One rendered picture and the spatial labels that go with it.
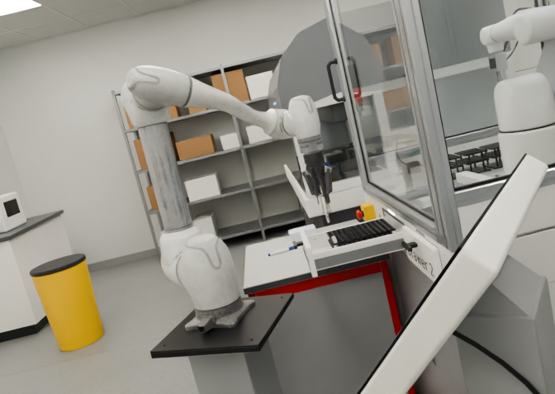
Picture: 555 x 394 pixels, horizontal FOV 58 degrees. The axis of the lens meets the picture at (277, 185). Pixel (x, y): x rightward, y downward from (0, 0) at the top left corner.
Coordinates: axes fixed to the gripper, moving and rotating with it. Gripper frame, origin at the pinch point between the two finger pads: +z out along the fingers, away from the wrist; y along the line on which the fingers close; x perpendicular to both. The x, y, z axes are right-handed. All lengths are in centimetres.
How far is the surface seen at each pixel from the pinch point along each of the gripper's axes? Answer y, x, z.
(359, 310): 2.5, 3.3, 45.6
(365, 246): 21.2, -12.0, 13.0
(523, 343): 87, -81, 3
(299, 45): -36, 60, -67
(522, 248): 73, -23, 10
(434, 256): 53, -29, 10
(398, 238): 29.9, -4.4, 12.9
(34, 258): -354, 38, 39
